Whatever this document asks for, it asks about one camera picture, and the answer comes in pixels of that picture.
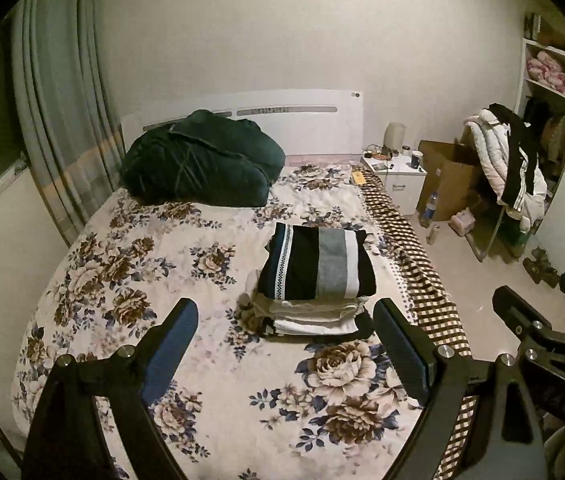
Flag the stack of white clothes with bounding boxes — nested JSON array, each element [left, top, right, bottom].
[[237, 270, 372, 338]]

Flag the black grey striped sweater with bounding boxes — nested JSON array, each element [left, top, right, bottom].
[[258, 222, 377, 301]]

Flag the floral fleece bed blanket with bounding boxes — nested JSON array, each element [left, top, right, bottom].
[[9, 161, 479, 480]]

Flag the dark shoes on floor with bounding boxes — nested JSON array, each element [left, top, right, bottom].
[[523, 247, 560, 288]]

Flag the plastic water bottle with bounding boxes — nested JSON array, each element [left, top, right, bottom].
[[419, 192, 439, 229]]

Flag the white bedside table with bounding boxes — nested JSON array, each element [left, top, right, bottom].
[[360, 155, 427, 217]]

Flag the brown cardboard box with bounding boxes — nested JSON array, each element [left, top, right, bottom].
[[417, 140, 483, 221]]

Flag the white black jacket on chair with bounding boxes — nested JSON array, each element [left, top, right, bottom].
[[463, 103, 548, 233]]

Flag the dark green duvet bundle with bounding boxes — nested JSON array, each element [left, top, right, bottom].
[[121, 110, 285, 208]]

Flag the white table lamp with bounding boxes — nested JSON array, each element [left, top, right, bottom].
[[382, 122, 406, 156]]

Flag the white headboard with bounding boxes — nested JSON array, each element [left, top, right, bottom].
[[122, 89, 363, 156]]

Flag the grey curtain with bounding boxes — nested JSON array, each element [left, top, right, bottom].
[[11, 0, 124, 244]]

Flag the pink folded blanket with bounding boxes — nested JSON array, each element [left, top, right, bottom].
[[526, 51, 565, 96]]

